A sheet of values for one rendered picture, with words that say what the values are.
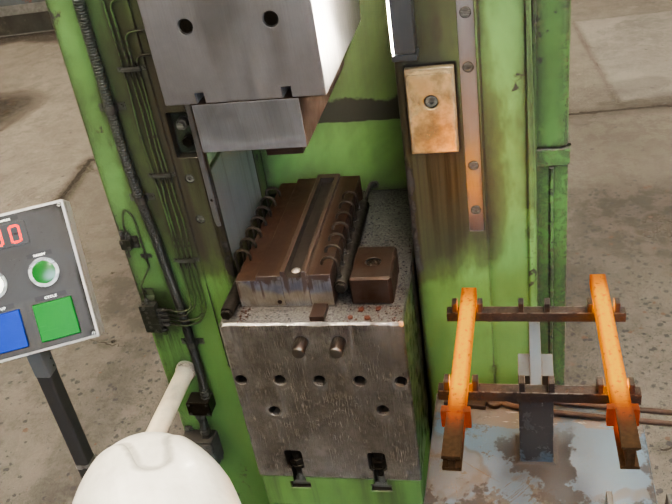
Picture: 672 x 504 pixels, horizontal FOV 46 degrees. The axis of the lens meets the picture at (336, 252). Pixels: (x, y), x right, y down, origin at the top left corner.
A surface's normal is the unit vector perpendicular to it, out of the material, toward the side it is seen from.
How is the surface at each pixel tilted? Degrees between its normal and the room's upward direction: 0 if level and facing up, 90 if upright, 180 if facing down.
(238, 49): 90
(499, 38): 90
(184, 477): 29
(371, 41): 90
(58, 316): 60
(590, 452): 0
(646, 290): 0
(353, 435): 90
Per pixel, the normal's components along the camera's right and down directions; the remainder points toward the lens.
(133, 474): -0.15, -0.88
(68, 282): 0.15, 0.00
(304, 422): -0.17, 0.55
